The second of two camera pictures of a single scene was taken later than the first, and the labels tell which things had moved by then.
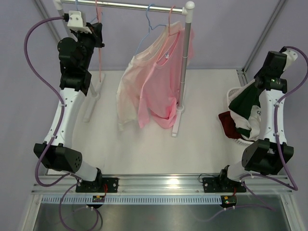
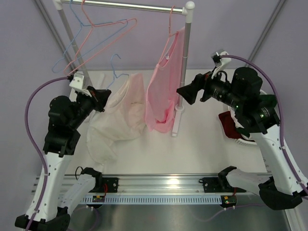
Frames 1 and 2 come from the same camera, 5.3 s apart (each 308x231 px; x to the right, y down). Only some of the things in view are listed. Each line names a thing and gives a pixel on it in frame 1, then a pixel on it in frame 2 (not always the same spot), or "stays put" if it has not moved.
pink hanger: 99,15 → 103,47
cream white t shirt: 130,84 → 124,117
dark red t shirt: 229,125 stays put
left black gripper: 96,35 → 99,97
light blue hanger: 149,28 → 114,75
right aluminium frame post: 242,71 stays put
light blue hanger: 76,4 → 85,25
